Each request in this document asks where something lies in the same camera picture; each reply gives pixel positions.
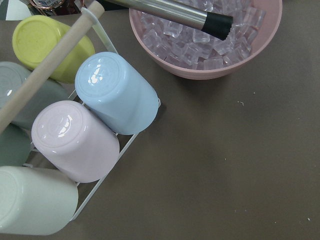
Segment light blue plastic cup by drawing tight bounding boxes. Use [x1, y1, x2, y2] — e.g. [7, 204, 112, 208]
[75, 51, 159, 135]

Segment clear fake ice cubes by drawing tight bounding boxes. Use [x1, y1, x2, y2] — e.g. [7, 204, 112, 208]
[139, 0, 266, 70]

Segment light pink plastic cup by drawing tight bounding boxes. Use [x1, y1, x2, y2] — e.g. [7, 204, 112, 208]
[31, 100, 120, 183]

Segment dark green plastic cup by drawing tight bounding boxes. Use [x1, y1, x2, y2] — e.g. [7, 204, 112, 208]
[0, 124, 31, 167]

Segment pale mint plastic cup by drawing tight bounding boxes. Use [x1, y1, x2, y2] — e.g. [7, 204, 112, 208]
[0, 166, 79, 236]

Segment yellow-green plastic cup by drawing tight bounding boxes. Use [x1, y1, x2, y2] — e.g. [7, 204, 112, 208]
[12, 15, 96, 84]

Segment grey-green plastic cup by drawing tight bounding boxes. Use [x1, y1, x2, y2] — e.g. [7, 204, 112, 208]
[0, 61, 69, 130]

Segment pink bowl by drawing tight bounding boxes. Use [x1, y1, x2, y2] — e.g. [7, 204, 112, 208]
[129, 0, 283, 80]

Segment white wire cup rack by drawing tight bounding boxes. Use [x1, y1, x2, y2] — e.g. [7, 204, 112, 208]
[22, 6, 163, 222]

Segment wooden rack handle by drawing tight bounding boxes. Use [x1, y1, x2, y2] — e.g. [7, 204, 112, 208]
[0, 0, 105, 132]

